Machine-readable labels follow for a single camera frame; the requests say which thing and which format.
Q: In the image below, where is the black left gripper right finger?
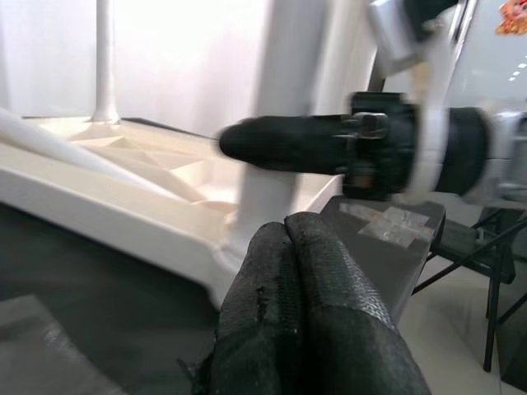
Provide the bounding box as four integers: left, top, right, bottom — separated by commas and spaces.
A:
283, 211, 431, 395

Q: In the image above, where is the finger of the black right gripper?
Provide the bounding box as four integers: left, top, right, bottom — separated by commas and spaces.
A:
217, 114, 355, 176

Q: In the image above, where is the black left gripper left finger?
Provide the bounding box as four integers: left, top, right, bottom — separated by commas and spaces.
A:
176, 221, 308, 395

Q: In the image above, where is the white plastic table top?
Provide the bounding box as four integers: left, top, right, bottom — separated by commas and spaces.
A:
0, 114, 351, 308

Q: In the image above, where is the black tablecloth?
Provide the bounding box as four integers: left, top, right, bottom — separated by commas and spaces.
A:
0, 117, 448, 395

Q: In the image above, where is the black folding chair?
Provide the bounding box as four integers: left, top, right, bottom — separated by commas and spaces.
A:
411, 205, 527, 374

